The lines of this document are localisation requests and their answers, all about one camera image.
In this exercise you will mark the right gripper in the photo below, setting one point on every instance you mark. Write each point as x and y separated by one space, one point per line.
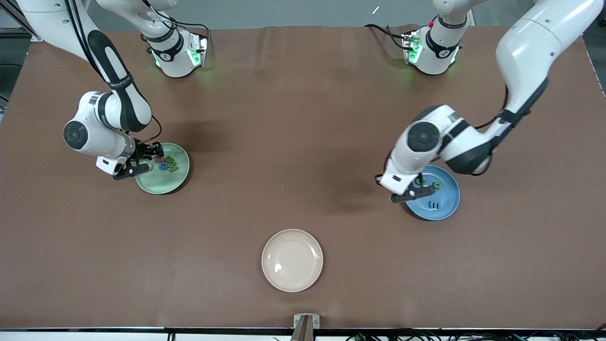
143 152

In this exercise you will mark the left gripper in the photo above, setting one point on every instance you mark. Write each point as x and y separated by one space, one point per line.
420 177

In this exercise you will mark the blue foam letter E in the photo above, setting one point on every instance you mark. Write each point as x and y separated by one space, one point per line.
433 207

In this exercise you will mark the green foam letter N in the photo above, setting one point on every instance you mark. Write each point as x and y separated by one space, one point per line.
173 167

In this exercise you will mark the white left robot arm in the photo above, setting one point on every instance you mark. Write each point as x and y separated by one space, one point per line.
525 52

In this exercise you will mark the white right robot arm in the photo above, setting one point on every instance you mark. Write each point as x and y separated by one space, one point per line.
125 111

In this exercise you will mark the blue plate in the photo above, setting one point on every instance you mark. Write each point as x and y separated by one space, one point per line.
445 210

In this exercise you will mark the light green plate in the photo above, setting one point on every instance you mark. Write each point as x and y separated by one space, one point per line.
165 182

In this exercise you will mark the brown table cover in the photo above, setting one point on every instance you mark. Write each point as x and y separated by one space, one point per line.
303 94

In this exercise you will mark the cream plate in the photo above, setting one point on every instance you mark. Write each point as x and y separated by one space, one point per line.
292 260

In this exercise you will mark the metal base connector bracket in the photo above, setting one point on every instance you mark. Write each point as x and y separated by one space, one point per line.
199 49
411 47

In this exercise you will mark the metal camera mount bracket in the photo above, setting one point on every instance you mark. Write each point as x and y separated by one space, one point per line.
306 321

